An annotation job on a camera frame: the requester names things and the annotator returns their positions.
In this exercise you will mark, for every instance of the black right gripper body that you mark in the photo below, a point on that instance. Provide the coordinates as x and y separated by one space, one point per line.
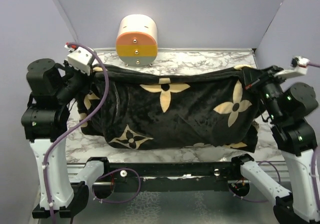
266 78

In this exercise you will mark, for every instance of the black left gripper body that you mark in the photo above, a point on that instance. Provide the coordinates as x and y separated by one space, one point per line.
75 80

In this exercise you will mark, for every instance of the black pillowcase with cream flowers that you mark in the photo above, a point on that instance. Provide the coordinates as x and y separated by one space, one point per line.
142 111

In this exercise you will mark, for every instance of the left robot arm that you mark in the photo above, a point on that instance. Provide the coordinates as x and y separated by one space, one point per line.
53 87

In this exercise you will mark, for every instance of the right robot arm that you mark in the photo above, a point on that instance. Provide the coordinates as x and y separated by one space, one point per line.
296 140

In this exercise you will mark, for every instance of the striped cylindrical drawer container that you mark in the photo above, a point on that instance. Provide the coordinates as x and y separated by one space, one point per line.
137 40

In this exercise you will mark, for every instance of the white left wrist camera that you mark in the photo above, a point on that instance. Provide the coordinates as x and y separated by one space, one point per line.
80 58

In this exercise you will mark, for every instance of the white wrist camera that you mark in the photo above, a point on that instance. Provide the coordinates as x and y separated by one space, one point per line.
298 68
80 58

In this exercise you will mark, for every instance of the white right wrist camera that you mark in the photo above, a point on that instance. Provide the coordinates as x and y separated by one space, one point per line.
298 68

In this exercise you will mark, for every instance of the aluminium frame rail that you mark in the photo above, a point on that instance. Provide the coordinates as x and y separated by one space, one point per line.
272 169

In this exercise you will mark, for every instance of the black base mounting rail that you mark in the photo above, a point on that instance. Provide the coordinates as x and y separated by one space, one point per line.
131 177

